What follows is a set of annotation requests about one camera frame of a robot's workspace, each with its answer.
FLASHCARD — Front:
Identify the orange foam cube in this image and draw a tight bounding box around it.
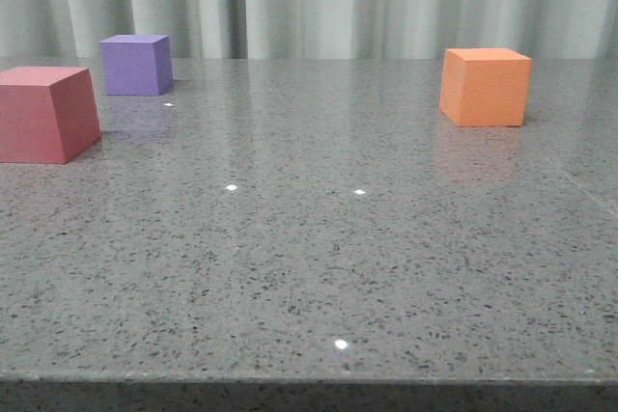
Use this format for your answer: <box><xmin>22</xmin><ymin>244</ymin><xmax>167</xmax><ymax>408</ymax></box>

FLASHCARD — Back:
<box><xmin>439</xmin><ymin>47</ymin><xmax>532</xmax><ymax>127</ymax></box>

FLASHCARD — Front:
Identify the red foam cube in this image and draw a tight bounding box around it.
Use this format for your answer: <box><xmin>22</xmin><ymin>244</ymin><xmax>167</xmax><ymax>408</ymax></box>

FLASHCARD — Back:
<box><xmin>1</xmin><ymin>66</ymin><xmax>101</xmax><ymax>164</ymax></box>

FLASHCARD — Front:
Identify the purple foam cube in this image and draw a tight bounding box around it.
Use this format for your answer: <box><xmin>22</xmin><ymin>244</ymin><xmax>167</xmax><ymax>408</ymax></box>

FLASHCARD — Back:
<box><xmin>99</xmin><ymin>34</ymin><xmax>174</xmax><ymax>96</ymax></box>

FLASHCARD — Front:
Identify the pale green curtain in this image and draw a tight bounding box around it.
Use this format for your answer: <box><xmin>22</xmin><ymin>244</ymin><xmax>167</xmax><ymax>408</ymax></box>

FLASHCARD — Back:
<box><xmin>1</xmin><ymin>0</ymin><xmax>617</xmax><ymax>59</ymax></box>

